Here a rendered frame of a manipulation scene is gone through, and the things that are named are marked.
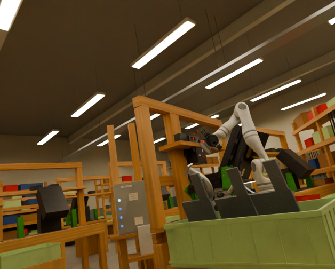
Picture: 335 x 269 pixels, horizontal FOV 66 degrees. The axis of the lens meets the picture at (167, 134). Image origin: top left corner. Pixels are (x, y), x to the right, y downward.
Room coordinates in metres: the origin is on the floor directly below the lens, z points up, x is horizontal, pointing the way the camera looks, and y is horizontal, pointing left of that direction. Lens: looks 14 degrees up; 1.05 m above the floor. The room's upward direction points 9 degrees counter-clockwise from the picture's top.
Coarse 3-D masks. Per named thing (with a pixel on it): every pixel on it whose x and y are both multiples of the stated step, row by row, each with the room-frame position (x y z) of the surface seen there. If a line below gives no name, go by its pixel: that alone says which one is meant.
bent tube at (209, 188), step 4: (192, 164) 1.18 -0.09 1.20; (188, 168) 1.16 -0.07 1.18; (192, 168) 1.17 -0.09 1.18; (188, 172) 1.17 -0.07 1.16; (192, 172) 1.16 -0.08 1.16; (196, 172) 1.16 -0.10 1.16; (204, 176) 1.15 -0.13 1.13; (204, 180) 1.15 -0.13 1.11; (208, 180) 1.15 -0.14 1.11; (204, 184) 1.16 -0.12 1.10; (208, 184) 1.15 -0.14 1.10; (208, 188) 1.15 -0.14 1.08; (212, 188) 1.16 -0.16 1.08; (208, 192) 1.16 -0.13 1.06; (212, 192) 1.16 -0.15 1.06; (212, 196) 1.17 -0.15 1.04
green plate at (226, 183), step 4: (224, 168) 2.35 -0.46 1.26; (228, 168) 2.33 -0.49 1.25; (224, 172) 2.35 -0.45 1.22; (224, 176) 2.34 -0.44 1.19; (224, 180) 2.33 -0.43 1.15; (228, 180) 2.31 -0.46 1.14; (224, 184) 2.33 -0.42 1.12; (228, 184) 2.30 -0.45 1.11; (224, 188) 2.32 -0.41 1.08; (228, 188) 2.30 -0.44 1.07
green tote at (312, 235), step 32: (192, 224) 1.08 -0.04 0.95; (224, 224) 0.99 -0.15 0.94; (256, 224) 0.92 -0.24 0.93; (288, 224) 0.86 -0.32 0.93; (320, 224) 0.80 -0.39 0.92; (192, 256) 1.10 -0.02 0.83; (224, 256) 1.01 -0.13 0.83; (256, 256) 0.93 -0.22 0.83; (288, 256) 0.87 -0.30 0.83; (320, 256) 0.82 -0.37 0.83
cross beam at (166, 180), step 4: (160, 176) 2.22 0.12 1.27; (164, 176) 2.27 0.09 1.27; (168, 176) 2.31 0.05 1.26; (172, 176) 2.36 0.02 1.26; (160, 180) 2.21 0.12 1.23; (164, 180) 2.26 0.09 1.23; (168, 180) 2.30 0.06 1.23; (172, 180) 2.35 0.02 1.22; (164, 184) 2.25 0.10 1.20; (168, 184) 2.29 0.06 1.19; (172, 184) 2.34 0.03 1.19
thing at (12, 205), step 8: (24, 184) 7.34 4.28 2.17; (32, 184) 7.51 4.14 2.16; (40, 184) 7.67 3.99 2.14; (8, 192) 7.01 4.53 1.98; (32, 200) 7.52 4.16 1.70; (8, 208) 7.01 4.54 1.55; (16, 208) 7.14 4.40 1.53; (24, 208) 7.28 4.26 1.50; (8, 216) 7.07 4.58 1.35; (16, 216) 7.21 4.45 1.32; (24, 216) 7.39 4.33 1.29; (32, 216) 7.52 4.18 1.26; (8, 224) 7.07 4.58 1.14; (16, 224) 7.14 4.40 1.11; (24, 224) 7.27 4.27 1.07; (8, 232) 7.10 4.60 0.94; (16, 232) 7.24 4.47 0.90; (32, 232) 7.86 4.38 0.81
